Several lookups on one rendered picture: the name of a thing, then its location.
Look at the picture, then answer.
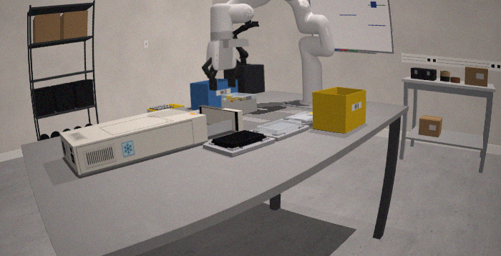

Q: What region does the blue open-top box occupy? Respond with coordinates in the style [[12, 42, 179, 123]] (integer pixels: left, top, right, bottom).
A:
[[190, 79, 238, 110]]

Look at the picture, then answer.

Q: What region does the yellow open-top box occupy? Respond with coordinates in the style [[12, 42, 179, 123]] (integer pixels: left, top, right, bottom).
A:
[[312, 87, 366, 134]]

